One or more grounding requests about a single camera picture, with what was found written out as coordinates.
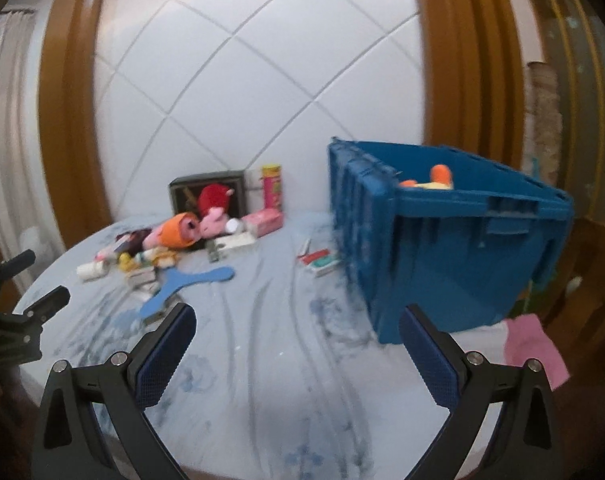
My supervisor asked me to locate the green orange medicine box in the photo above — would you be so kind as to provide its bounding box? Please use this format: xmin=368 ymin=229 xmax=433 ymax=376
xmin=126 ymin=266 xmax=158 ymax=289

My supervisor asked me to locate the silver metal clamp tool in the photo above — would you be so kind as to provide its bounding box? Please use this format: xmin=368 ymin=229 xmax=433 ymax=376
xmin=142 ymin=296 xmax=182 ymax=326

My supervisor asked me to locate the yellow orange plush toy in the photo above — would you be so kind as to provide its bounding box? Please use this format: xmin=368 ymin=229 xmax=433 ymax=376
xmin=400 ymin=165 xmax=454 ymax=191

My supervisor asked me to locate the large white pill bottle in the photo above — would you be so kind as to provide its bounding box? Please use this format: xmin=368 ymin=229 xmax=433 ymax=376
xmin=77 ymin=260 xmax=110 ymax=282

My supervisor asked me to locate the yellow rubber duck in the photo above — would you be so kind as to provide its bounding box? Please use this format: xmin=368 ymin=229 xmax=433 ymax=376
xmin=118 ymin=252 xmax=138 ymax=273

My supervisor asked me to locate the pink cloth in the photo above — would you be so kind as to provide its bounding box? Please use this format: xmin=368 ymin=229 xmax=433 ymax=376
xmin=504 ymin=313 xmax=570 ymax=390

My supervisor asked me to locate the dark maroon pouch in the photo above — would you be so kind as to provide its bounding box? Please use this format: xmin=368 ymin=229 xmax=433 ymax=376
xmin=115 ymin=229 xmax=152 ymax=257

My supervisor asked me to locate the white teal medicine bottle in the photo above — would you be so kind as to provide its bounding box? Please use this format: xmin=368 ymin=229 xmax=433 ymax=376
xmin=133 ymin=252 xmax=153 ymax=266

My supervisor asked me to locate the small beige doll yellow dress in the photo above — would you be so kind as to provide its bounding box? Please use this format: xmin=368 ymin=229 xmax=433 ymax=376
xmin=150 ymin=247 xmax=181 ymax=269

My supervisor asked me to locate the pink pig plush orange dress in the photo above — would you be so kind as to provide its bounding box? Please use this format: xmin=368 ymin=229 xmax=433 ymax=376
xmin=143 ymin=207 xmax=231 ymax=250

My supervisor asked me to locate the wooden chair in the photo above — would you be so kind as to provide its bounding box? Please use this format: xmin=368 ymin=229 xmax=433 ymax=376
xmin=537 ymin=219 xmax=605 ymax=339

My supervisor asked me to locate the white green medicine box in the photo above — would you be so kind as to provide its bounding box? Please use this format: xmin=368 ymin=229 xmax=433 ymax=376
xmin=206 ymin=232 xmax=257 ymax=263

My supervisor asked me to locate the black framed picture box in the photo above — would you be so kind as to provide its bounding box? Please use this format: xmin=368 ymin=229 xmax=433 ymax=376
xmin=169 ymin=171 xmax=248 ymax=219

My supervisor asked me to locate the red plush toy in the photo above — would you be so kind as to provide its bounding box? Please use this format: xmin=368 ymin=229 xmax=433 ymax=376
xmin=197 ymin=183 xmax=234 ymax=218

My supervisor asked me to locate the white round-cap bottle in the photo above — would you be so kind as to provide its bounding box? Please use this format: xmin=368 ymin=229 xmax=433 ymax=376
xmin=224 ymin=218 xmax=245 ymax=235

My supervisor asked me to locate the white curtain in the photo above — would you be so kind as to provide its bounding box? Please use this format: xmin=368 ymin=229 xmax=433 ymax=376
xmin=0 ymin=8 xmax=64 ymax=292

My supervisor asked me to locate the blue plastic storage crate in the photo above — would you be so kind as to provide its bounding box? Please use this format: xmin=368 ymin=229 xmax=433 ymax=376
xmin=328 ymin=139 xmax=573 ymax=344

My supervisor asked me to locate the pink tissue pack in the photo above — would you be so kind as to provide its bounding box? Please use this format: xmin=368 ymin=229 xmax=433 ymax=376
xmin=242 ymin=208 xmax=284 ymax=238

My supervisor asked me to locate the pink yellow snack can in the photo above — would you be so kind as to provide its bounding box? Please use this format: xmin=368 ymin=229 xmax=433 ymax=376
xmin=261 ymin=165 xmax=283 ymax=210

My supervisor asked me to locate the red white toothpaste box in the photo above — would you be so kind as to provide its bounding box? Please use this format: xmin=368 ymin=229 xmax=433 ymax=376
xmin=297 ymin=238 xmax=340 ymax=278

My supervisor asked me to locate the white padded headboard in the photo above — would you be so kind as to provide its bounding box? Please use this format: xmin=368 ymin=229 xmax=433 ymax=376
xmin=94 ymin=0 xmax=425 ymax=219

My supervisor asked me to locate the rolled patterned mat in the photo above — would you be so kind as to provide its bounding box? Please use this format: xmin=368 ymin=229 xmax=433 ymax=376
xmin=521 ymin=62 xmax=563 ymax=186

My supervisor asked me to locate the brown wooden headboard frame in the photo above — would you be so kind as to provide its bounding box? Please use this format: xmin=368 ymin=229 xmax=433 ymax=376
xmin=38 ymin=0 xmax=525 ymax=247

